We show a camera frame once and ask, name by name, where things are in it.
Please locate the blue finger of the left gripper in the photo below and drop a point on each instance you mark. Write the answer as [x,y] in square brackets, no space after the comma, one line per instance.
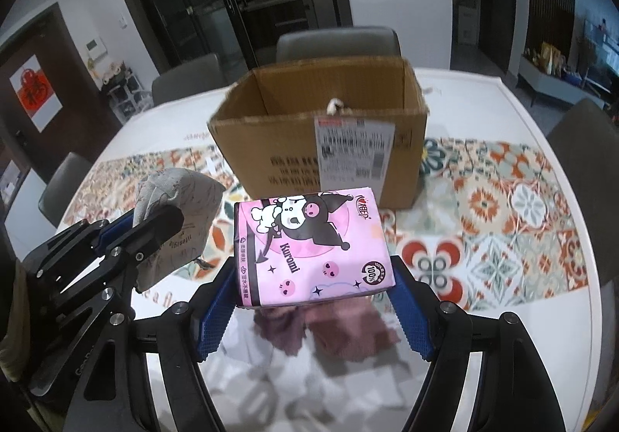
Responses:
[142,241]
[113,231]

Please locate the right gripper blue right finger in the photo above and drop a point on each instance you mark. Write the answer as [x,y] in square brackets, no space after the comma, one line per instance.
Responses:
[414,304]

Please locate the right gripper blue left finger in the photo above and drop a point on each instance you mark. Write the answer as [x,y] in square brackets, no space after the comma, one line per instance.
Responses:
[214,304]

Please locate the mauve pink towel cloth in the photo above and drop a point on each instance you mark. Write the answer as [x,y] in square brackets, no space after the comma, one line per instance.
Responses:
[348,329]

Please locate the white cloth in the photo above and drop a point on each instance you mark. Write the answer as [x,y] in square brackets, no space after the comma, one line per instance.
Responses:
[256,387]

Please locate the grey floral lifestyle pouch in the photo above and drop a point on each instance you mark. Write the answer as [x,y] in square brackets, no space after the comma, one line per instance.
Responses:
[182,205]

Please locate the pink Kuromi tissue pack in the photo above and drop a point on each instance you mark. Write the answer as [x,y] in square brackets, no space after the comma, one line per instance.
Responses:
[311,247]

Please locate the black white patterned pouch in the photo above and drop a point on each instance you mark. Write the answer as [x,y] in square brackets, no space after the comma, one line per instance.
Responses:
[337,108]

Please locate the grey dining chair far left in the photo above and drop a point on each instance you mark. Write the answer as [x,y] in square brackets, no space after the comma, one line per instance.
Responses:
[65,182]

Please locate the grey dining chair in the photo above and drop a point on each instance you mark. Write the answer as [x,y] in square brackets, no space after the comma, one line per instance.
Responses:
[338,42]
[188,79]
[65,182]
[585,143]

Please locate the patterned tile tablecloth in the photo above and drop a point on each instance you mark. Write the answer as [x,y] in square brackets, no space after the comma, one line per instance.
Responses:
[495,231]

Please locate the small white shelf cart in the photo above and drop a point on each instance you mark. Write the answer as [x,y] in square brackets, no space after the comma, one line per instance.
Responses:
[123,92]

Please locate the red paper door decoration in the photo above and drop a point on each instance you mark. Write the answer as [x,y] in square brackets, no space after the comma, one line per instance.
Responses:
[35,93]

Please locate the brown cardboard box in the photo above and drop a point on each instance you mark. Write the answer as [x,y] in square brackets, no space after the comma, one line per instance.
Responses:
[273,130]

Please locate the grey dining chair right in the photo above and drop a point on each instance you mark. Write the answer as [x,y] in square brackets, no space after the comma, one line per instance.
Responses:
[585,143]

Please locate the white sideboard with items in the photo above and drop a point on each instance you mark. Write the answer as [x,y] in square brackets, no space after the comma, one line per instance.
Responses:
[594,74]

